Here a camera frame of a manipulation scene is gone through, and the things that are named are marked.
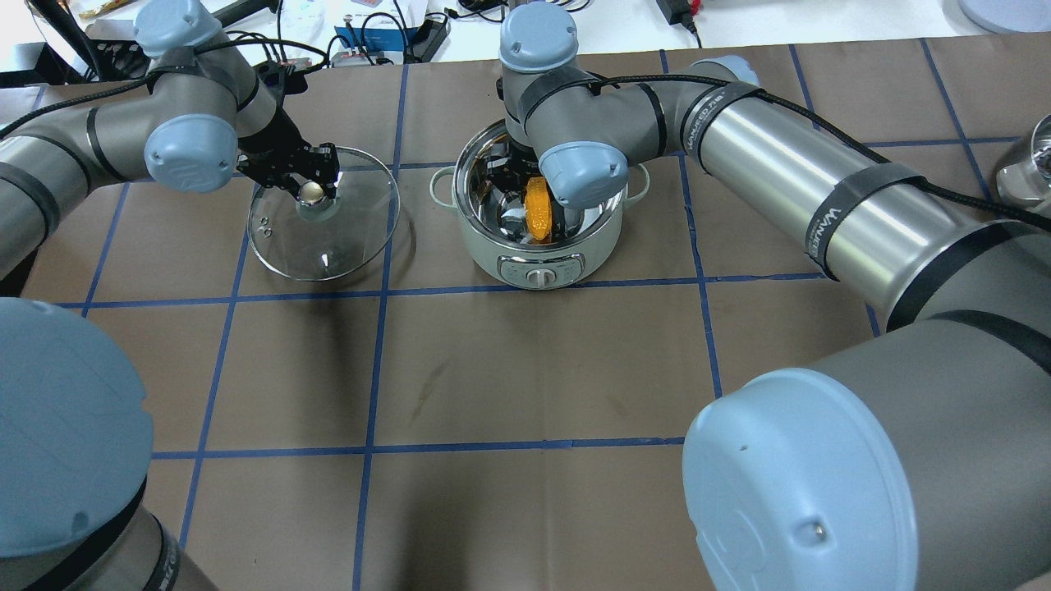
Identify pale green electric pot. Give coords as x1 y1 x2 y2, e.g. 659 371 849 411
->
429 121 650 291

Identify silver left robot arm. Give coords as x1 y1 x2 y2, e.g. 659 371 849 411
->
2 1 339 590

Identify orange corn cob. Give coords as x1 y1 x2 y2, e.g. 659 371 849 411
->
523 176 554 243

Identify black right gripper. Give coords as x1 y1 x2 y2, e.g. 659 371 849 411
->
485 140 540 206

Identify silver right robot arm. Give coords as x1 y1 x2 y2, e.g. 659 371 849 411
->
498 1 1049 590

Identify blue white box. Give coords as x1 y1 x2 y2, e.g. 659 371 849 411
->
333 1 450 63

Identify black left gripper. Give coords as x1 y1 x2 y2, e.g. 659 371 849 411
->
236 115 341 201

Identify glass pot lid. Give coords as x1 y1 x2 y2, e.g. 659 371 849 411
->
247 147 401 283

